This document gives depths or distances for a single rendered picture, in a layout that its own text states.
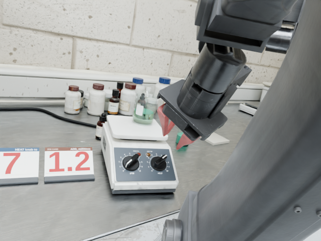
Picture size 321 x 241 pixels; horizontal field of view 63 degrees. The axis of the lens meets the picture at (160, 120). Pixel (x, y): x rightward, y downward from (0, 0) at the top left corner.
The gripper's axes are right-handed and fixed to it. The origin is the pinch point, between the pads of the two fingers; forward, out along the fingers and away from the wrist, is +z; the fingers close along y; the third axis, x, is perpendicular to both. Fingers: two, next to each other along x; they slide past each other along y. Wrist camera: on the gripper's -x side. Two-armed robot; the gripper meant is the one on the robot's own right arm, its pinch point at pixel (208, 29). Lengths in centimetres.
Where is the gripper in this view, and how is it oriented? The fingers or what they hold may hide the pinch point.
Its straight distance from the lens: 71.6
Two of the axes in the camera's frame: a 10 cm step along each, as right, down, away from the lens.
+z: -9.1, -2.6, 3.3
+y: -3.9, 2.2, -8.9
